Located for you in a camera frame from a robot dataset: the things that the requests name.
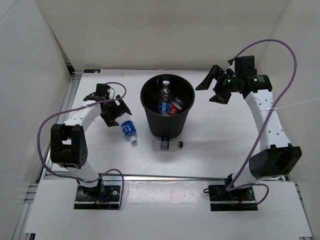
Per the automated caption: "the aluminium left frame rail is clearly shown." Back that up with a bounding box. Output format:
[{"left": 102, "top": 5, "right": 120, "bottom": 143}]
[{"left": 60, "top": 72, "right": 83, "bottom": 111}]

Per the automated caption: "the small blue label water bottle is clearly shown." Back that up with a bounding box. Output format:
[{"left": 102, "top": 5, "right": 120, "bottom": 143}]
[{"left": 158, "top": 80, "right": 172, "bottom": 116}]

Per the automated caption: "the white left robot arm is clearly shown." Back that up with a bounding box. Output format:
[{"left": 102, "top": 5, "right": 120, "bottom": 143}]
[{"left": 50, "top": 83, "right": 131, "bottom": 201}]

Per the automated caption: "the blue label bottle white cap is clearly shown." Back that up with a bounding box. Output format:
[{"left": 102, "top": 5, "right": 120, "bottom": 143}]
[{"left": 121, "top": 120, "right": 138, "bottom": 145}]

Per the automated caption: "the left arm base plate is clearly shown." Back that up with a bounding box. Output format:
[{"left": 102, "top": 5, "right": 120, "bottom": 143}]
[{"left": 73, "top": 181, "right": 123, "bottom": 210}]

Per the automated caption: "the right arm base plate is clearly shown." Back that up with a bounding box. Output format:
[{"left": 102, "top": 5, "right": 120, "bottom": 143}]
[{"left": 203, "top": 180, "right": 258, "bottom": 212}]

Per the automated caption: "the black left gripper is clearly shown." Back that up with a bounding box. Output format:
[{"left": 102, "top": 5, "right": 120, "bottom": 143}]
[{"left": 101, "top": 94, "right": 131, "bottom": 127}]

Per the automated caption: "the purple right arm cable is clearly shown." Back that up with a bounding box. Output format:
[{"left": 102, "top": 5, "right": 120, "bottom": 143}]
[{"left": 226, "top": 38, "right": 298, "bottom": 206}]

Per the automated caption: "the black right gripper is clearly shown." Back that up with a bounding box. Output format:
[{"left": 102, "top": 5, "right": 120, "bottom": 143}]
[{"left": 195, "top": 65, "right": 242, "bottom": 105}]

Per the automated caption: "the black plastic waste bin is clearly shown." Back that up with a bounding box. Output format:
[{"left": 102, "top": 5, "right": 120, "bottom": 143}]
[{"left": 140, "top": 74, "right": 195, "bottom": 138}]

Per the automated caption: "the red label water bottle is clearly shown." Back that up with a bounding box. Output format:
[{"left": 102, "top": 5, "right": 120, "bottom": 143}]
[{"left": 169, "top": 97, "right": 186, "bottom": 116}]

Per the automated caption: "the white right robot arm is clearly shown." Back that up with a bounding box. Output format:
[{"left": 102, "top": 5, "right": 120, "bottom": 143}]
[{"left": 196, "top": 55, "right": 302, "bottom": 200}]

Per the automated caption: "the black label Pepsi bottle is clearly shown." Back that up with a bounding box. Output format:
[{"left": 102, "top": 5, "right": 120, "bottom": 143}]
[{"left": 152, "top": 137, "right": 184, "bottom": 152}]

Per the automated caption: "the aluminium front rail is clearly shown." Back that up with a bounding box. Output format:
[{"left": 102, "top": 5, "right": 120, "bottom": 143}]
[{"left": 44, "top": 172, "right": 224, "bottom": 182}]

